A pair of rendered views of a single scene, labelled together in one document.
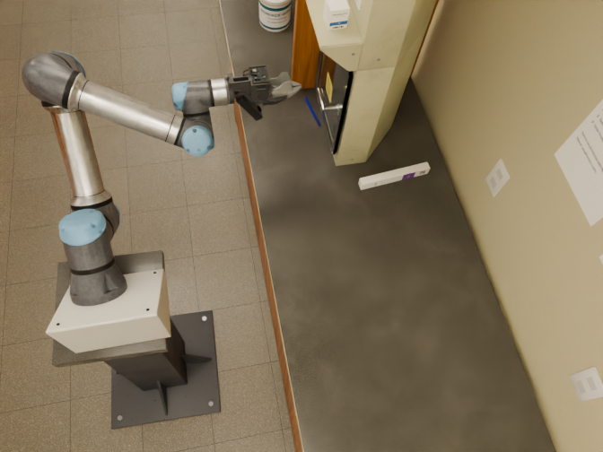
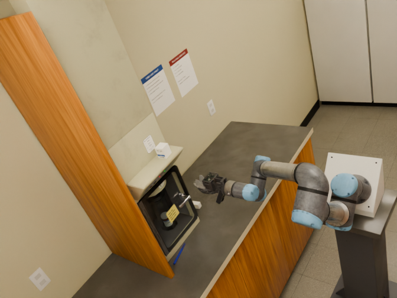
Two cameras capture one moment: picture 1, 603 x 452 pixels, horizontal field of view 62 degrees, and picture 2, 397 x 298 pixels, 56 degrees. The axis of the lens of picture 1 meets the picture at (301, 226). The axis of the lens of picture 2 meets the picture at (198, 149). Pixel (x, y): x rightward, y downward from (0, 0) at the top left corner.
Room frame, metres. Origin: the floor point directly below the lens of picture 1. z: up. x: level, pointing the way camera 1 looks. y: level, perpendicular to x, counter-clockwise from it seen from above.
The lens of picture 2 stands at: (1.60, 1.50, 2.45)
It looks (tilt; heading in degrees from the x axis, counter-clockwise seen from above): 31 degrees down; 245
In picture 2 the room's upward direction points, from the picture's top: 21 degrees counter-clockwise
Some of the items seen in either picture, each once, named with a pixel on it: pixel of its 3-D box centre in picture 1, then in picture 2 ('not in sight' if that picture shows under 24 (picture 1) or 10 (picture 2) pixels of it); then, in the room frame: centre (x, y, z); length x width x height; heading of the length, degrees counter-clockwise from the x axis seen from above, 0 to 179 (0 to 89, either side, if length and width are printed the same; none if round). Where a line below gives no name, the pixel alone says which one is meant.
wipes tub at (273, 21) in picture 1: (275, 6); not in sight; (1.71, 0.23, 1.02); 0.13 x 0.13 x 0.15
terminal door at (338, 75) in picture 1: (331, 83); (171, 210); (1.17, -0.03, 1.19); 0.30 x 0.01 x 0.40; 17
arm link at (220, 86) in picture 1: (221, 91); (230, 188); (0.95, 0.28, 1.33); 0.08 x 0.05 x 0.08; 19
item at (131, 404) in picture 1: (144, 343); (364, 263); (0.41, 0.54, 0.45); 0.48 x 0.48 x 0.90; 16
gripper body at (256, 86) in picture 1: (249, 87); (217, 184); (0.98, 0.20, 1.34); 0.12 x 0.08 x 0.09; 109
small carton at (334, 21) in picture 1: (336, 13); (163, 150); (1.09, -0.01, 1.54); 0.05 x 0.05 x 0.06; 23
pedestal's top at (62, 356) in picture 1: (111, 306); (357, 207); (0.41, 0.54, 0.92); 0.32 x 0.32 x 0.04; 16
